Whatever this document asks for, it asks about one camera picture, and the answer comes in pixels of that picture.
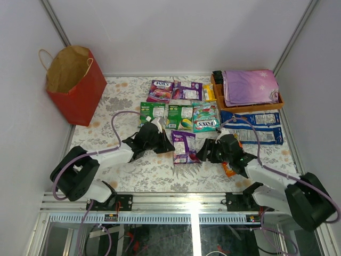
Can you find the yellow snack packet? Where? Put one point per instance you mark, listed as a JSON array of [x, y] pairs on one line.
[[208, 93]]

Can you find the black items in tray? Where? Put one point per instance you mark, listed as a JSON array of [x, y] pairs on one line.
[[218, 77]]

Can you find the orange Fox's candy bag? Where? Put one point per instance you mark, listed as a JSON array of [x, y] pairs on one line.
[[228, 169]]

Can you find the red paper bag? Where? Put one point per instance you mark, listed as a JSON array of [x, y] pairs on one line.
[[74, 82]]

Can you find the green yellow snack bag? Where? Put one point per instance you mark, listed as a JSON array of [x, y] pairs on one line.
[[180, 117]]

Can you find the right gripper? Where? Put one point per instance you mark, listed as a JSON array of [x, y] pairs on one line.
[[209, 144]]

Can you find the green white snack packet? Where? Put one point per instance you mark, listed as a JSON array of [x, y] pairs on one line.
[[205, 117]]

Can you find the colourful snack packet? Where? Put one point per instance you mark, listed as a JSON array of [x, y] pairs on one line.
[[160, 91]]

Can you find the purple folded cloth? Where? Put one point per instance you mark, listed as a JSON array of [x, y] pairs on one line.
[[250, 87]]

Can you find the floral table mat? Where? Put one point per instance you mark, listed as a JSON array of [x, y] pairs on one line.
[[117, 117]]

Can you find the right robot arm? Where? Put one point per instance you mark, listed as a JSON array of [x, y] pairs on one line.
[[303, 197]]

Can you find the aluminium rail frame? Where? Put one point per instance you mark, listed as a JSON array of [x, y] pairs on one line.
[[155, 208]]

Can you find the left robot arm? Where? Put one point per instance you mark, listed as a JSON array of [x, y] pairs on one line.
[[75, 174]]

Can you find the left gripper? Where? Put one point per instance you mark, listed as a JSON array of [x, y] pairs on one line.
[[159, 141]]

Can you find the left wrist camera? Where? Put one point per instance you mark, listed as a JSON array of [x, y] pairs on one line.
[[158, 122]]

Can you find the blue chips bag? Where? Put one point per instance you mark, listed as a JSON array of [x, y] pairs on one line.
[[263, 128]]

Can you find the purple snack packet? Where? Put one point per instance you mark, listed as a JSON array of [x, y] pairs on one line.
[[185, 90], [184, 144]]

